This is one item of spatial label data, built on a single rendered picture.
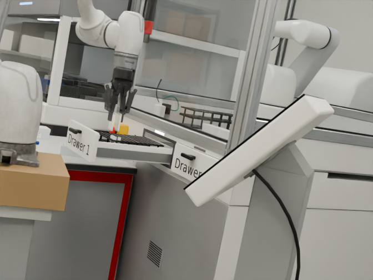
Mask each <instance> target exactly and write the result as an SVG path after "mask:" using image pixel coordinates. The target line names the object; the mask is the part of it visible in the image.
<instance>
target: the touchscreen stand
mask: <svg viewBox="0 0 373 280"><path fill-rule="evenodd" d="M256 171H257V172H258V173H259V174H260V175H261V176H262V177H263V178H264V179H265V180H266V181H267V182H268V183H269V184H270V185H271V187H272V188H273V190H274V191H275V192H276V194H277V195H278V196H279V197H280V199H281V200H282V202H283V204H284V206H285V207H286V209H287V211H288V212H289V215H290V216H291V219H292V221H293V224H294V227H295V229H296V232H297V235H298V241H299V240H300V236H301V231H302V227H303V222H304V218H305V213H306V208H307V205H308V200H309V195H310V191H311V186H312V181H313V178H314V173H315V170H314V169H312V170H311V171H310V172H309V173H308V174H307V175H306V176H305V175H302V174H297V173H293V172H288V171H283V170H280V169H276V168H271V167H267V166H261V165H259V166H257V169H256ZM296 253H297V252H296V245H295V240H294V234H293V231H292V229H291V226H290V223H289V221H288V218H287V216H286V214H285V213H284V211H283V209H282V207H281V205H280V204H279V202H278V200H277V199H276V198H275V197H274V195H273V194H272V193H271V192H270V190H269V189H268V187H267V186H266V185H265V184H264V183H263V182H262V181H261V180H260V179H259V178H258V177H257V176H256V175H255V179H254V184H253V189H252V193H251V197H250V203H249V208H248V213H247V217H246V221H245V227H244V231H243V237H242V240H241V245H240V251H239V255H238V261H237V264H236V269H235V274H234V279H233V280H291V275H292V272H293V268H294V263H295V258H296Z"/></svg>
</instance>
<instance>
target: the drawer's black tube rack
mask: <svg viewBox="0 0 373 280"><path fill-rule="evenodd" d="M102 133H104V134H106V135H107V136H110V135H113V136H116V137H117V139H116V140H118V137H121V140H120V141H117V142H120V144H131V145H137V146H148V147H150V146H157V147H164V145H162V144H160V143H158V142H156V141H153V140H151V139H149V138H147V137H142V136H132V135H126V134H117V133H107V132H102ZM99 142H110V140H109V139H102V136H101V135H100V139H99ZM117 142H116V143H117Z"/></svg>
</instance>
